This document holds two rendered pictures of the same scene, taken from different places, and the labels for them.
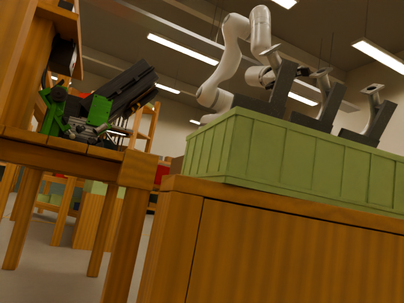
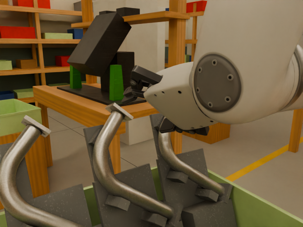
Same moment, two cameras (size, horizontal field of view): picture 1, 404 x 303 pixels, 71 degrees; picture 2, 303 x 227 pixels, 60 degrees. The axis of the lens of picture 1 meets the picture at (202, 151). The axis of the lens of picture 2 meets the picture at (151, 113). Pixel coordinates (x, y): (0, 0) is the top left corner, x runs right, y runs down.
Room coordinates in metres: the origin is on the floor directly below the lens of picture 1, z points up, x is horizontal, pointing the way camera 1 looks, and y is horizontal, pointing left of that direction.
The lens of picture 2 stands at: (1.33, -0.39, 1.32)
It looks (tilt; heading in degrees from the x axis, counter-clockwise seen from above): 15 degrees down; 164
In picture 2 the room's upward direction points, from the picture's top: straight up
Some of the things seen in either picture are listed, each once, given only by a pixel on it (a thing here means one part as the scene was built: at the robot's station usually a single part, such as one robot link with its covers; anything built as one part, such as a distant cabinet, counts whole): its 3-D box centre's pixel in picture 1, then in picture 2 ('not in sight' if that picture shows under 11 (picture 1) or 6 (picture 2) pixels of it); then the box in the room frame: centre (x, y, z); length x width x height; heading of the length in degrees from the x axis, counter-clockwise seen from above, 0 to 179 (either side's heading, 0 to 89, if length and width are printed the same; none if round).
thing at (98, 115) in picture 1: (100, 112); not in sight; (1.72, 0.67, 1.17); 0.13 x 0.12 x 0.20; 20
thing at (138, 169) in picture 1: (121, 174); not in sight; (1.86, 0.49, 0.82); 1.50 x 0.14 x 0.15; 20
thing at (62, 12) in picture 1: (59, 48); not in sight; (1.68, 1.00, 1.52); 0.90 x 0.25 x 0.04; 20
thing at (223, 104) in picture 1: (219, 110); not in sight; (1.50, -0.05, 1.25); 0.19 x 0.12 x 0.24; 113
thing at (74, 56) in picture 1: (63, 58); not in sight; (1.59, 0.91, 1.42); 0.17 x 0.12 x 0.15; 20
